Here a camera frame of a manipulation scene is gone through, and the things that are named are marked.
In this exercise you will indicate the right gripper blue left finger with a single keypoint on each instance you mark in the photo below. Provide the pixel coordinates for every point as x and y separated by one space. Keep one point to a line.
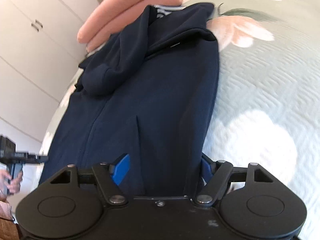
109 176

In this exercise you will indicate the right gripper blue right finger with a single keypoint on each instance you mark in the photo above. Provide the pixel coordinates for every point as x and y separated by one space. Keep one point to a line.
216 175

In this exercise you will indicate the navy hoodie with white stripes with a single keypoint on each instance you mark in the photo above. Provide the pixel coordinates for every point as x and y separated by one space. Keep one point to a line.
149 93

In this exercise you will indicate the person's left hand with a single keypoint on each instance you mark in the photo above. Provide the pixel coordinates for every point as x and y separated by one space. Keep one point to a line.
9 185

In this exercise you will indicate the green floral bedspread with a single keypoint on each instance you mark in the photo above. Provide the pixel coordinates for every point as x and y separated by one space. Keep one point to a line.
267 107

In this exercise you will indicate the folded pink quilt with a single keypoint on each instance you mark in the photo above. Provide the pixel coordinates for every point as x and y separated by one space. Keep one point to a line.
111 16

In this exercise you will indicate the white wardrobe with handles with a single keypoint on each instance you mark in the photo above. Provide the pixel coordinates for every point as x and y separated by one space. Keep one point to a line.
39 56

